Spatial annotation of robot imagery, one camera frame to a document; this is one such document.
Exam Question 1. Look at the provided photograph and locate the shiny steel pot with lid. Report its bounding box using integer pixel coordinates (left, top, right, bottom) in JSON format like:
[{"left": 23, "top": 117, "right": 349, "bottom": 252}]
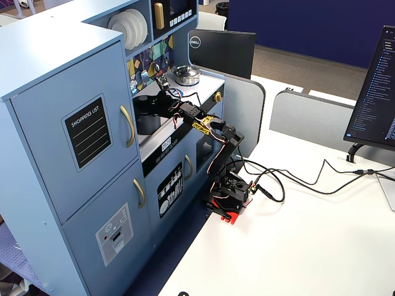
[{"left": 172, "top": 65, "right": 201, "bottom": 87}]

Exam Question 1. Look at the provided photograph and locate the black shopping list chalkboard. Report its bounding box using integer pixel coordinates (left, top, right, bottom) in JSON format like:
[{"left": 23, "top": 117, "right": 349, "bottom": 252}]
[{"left": 60, "top": 93, "right": 114, "bottom": 173}]

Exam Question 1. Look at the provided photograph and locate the black thin cable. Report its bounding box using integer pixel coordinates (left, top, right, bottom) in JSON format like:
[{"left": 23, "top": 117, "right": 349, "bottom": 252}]
[{"left": 237, "top": 147, "right": 360, "bottom": 186}]

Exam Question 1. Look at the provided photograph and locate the tall blue fridge door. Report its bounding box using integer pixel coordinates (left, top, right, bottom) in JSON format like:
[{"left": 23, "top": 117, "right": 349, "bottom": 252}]
[{"left": 10, "top": 41, "right": 140, "bottom": 225}]

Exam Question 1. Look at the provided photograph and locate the long gold fridge handle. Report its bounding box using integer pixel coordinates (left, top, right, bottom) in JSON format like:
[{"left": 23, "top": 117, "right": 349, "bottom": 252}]
[{"left": 119, "top": 104, "right": 136, "bottom": 149}]

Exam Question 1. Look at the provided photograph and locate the gold microwave handle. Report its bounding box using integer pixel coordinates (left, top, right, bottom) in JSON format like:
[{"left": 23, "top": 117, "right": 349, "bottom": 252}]
[{"left": 153, "top": 2, "right": 165, "bottom": 31}]

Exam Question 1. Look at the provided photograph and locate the black looped cable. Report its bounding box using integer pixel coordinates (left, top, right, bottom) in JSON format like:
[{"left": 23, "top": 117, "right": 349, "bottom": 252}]
[{"left": 245, "top": 160, "right": 395, "bottom": 204}]

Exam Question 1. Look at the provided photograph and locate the blue oven door with window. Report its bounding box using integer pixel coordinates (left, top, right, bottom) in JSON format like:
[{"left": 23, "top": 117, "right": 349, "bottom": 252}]
[{"left": 193, "top": 121, "right": 223, "bottom": 178}]

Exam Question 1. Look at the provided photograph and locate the gold cabinet door handle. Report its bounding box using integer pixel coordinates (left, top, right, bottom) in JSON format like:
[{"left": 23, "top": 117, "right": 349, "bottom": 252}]
[{"left": 183, "top": 154, "right": 194, "bottom": 181}]

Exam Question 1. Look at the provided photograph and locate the short gold freezer handle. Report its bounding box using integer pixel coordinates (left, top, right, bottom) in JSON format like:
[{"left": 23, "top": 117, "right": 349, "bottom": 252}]
[{"left": 133, "top": 178, "right": 146, "bottom": 210}]

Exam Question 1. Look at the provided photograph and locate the white toy plate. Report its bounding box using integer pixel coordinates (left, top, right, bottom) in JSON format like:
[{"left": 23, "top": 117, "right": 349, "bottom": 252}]
[
  {"left": 125, "top": 8, "right": 149, "bottom": 43},
  {"left": 118, "top": 10, "right": 144, "bottom": 47},
  {"left": 107, "top": 12, "right": 136, "bottom": 50}
]

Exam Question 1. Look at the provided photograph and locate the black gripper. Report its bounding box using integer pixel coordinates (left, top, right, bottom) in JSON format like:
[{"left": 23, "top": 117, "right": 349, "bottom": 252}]
[{"left": 153, "top": 92, "right": 185, "bottom": 118}]

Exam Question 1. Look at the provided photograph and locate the blue freezer door with dispenser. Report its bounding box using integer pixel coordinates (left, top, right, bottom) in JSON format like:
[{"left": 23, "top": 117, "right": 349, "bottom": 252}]
[{"left": 62, "top": 159, "right": 152, "bottom": 296}]

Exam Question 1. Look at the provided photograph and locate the gray desk divider panel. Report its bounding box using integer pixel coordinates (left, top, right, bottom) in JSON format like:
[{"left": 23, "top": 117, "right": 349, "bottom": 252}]
[
  {"left": 223, "top": 73, "right": 267, "bottom": 157},
  {"left": 269, "top": 89, "right": 356, "bottom": 150}
]

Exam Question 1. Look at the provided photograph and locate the black trash bin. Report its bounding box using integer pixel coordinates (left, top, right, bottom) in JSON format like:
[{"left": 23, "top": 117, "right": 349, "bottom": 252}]
[{"left": 215, "top": 1, "right": 230, "bottom": 17}]

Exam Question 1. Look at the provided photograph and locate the robot base with red clamp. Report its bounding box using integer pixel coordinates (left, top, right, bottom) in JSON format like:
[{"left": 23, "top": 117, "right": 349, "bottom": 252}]
[{"left": 202, "top": 172, "right": 256, "bottom": 225}]

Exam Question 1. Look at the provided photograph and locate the blue dishwasher cabinet door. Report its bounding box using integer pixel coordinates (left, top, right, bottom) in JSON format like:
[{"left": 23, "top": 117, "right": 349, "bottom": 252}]
[{"left": 144, "top": 147, "right": 199, "bottom": 237}]

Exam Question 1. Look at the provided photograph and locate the monitor showing code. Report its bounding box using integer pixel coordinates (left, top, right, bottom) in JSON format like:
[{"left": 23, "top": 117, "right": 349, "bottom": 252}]
[{"left": 343, "top": 25, "right": 395, "bottom": 152}]

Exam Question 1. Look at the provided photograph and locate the black toy microwave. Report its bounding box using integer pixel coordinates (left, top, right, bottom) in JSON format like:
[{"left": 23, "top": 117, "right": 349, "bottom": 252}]
[{"left": 151, "top": 0, "right": 199, "bottom": 40}]

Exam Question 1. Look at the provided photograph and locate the gray round pot lid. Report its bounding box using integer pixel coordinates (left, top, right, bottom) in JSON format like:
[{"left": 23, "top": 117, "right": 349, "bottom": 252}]
[{"left": 133, "top": 94, "right": 157, "bottom": 111}]

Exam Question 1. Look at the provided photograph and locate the gray plastic pot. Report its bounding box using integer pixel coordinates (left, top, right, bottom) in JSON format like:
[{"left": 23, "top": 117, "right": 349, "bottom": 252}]
[{"left": 133, "top": 106, "right": 163, "bottom": 136}]

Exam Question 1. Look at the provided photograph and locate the blue wooden play kitchen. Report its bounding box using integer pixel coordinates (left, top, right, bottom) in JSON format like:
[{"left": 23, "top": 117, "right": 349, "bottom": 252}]
[{"left": 0, "top": 0, "right": 228, "bottom": 296}]

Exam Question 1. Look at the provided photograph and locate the black Dell monitor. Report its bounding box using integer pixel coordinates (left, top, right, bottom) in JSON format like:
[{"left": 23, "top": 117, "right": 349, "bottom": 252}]
[{"left": 187, "top": 28, "right": 257, "bottom": 81}]

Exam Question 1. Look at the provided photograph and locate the gray monitor stand base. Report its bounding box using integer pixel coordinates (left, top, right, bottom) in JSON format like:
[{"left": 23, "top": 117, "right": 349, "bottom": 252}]
[{"left": 375, "top": 172, "right": 395, "bottom": 212}]

